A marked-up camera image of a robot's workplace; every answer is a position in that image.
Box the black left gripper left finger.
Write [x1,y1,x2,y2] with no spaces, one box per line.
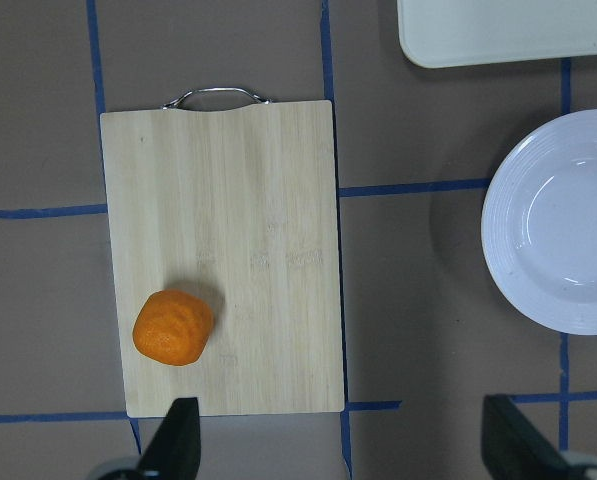
[136,397,200,480]

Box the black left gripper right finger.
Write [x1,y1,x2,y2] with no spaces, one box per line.
[481,394,569,480]

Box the orange fruit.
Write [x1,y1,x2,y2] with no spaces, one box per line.
[132,289,214,366]

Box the cream bear tray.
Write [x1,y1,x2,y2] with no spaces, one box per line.
[397,1,597,69]

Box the white round plate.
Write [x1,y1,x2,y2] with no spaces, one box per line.
[481,109,597,336]

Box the wooden cutting board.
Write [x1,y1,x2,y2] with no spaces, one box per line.
[100,100,344,418]

